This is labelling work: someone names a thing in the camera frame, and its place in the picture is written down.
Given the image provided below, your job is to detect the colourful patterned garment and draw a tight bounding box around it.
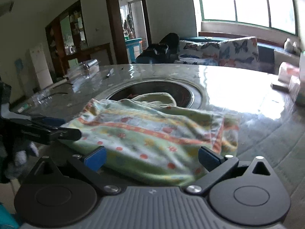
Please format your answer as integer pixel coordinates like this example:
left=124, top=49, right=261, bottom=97
left=64, top=93, right=239, bottom=186

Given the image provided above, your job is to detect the white small fridge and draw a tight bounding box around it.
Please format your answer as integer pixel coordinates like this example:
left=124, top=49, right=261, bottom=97
left=29, top=43, right=53, bottom=90

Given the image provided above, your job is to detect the clear plastic container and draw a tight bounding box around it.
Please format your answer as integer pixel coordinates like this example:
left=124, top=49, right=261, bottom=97
left=80, top=59, right=100, bottom=78

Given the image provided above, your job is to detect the round glass turntable inset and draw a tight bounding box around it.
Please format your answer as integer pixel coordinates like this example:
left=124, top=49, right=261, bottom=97
left=106, top=79, right=203, bottom=109

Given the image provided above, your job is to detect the black marker pen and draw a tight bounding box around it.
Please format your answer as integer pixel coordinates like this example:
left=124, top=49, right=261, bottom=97
left=106, top=68, right=114, bottom=78

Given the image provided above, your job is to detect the tissue pack near white card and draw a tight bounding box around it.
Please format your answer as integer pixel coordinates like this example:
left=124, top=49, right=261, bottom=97
left=288, top=51, right=305, bottom=108

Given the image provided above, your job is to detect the blue white cabinet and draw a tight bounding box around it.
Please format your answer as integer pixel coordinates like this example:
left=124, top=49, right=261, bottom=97
left=125, top=38, right=143, bottom=64

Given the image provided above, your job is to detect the butterfly print folded blanket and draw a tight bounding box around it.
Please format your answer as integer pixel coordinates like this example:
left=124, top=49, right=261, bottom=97
left=175, top=40, right=220, bottom=66

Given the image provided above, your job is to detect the butterfly print cushion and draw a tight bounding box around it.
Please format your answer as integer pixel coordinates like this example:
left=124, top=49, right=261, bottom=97
left=219, top=37, right=259, bottom=70

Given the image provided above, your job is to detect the pink tissue pack behind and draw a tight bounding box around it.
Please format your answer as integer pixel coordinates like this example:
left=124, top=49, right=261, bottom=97
left=278, top=62, right=300, bottom=84

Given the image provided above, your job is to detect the blue sofa bench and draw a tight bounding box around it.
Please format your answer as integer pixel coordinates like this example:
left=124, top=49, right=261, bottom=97
left=136, top=33, right=300, bottom=74

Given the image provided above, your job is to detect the grey sofa cushion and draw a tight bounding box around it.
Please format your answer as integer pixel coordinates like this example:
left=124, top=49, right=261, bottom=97
left=274, top=50, right=300, bottom=74

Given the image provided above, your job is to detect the black bag on sofa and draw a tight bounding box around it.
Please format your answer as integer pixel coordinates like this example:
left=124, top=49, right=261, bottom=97
left=136, top=33, right=180, bottom=64

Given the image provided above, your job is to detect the white plush toy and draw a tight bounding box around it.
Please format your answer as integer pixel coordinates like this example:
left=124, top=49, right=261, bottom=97
left=284, top=38, right=301, bottom=56

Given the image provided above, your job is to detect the window with green frame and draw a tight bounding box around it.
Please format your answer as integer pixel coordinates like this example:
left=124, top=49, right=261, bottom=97
left=199, top=0, right=298, bottom=35

